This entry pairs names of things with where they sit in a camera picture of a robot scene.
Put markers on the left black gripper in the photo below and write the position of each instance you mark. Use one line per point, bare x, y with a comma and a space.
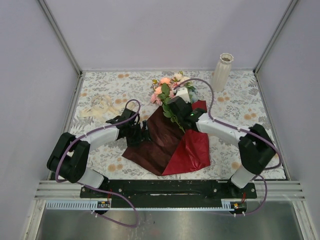
143, 135

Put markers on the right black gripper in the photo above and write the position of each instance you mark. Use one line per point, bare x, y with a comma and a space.
189, 104

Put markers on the red wrapping paper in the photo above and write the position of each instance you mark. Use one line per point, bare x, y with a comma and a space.
170, 151

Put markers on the artificial flower bunch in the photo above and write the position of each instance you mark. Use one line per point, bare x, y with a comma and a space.
163, 91

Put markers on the cream ribbon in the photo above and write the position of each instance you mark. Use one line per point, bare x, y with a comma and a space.
100, 105

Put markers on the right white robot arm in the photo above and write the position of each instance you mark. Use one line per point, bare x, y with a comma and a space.
254, 144

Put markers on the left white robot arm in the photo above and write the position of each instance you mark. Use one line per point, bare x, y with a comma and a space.
70, 155

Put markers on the white ribbed vase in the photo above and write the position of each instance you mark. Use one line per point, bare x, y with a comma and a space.
221, 72

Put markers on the floral table mat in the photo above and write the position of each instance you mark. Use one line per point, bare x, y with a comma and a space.
240, 103

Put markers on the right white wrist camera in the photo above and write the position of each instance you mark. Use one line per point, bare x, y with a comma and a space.
183, 93

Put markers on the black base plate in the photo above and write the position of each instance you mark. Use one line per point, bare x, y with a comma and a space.
178, 193

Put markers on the white slotted cable duct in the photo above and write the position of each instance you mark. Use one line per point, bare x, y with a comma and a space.
97, 205

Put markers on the left aluminium frame post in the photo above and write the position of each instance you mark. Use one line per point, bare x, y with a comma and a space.
57, 31

